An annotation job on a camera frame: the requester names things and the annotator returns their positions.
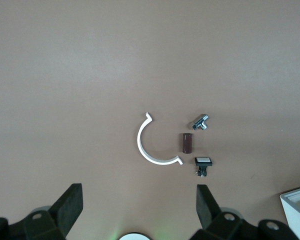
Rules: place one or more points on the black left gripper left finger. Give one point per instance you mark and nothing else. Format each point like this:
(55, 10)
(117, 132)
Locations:
(65, 207)

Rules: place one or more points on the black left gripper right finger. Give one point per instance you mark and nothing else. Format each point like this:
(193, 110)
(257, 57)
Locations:
(206, 210)

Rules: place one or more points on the white rectangular push button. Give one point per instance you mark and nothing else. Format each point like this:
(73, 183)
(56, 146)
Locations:
(203, 161)

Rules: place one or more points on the white drawer cabinet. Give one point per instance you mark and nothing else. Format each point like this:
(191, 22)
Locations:
(297, 215)

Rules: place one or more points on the dark brown small block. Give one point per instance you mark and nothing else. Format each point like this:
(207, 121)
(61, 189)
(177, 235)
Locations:
(187, 143)

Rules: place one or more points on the silver metal tee fitting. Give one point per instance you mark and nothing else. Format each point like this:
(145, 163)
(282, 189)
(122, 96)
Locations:
(200, 122)

